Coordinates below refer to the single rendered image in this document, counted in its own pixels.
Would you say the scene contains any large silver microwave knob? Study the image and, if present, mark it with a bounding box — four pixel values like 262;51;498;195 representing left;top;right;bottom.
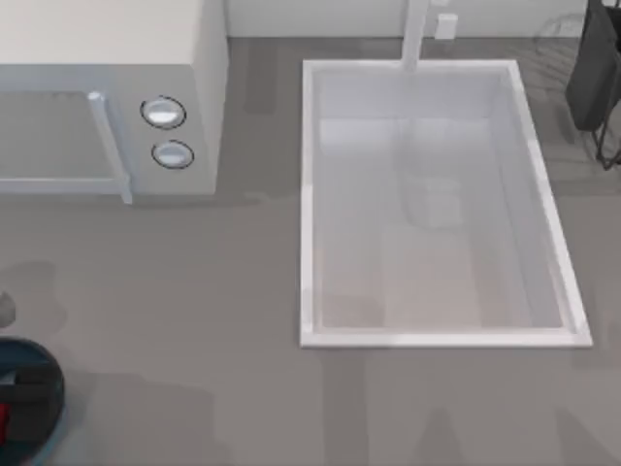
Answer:
140;95;188;131

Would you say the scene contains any dark blue round bowl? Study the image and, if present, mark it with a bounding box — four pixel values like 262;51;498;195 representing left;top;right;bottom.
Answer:
0;337;67;466

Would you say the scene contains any grey rounded object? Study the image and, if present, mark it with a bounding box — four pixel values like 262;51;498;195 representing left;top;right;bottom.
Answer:
0;290;16;327

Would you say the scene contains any small white wall box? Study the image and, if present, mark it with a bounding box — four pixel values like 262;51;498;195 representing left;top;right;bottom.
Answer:
436;13;459;41

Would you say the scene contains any pale microwave door handle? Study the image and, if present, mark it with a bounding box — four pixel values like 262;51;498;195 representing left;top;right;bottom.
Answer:
86;89;134;206

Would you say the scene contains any microwave oven door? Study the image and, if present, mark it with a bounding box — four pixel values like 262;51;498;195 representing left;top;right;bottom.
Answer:
0;89;122;196

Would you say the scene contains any tall white tap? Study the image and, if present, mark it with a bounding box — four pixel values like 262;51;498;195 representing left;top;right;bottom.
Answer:
400;0;430;75

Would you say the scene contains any small silver microwave knob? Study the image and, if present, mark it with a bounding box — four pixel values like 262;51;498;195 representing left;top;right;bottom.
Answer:
150;139;196;171

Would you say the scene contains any pale microwave oven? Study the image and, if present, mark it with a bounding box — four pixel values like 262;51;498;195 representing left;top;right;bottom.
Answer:
0;0;229;206

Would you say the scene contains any white sink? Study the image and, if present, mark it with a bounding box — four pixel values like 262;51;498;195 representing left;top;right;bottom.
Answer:
294;58;595;350

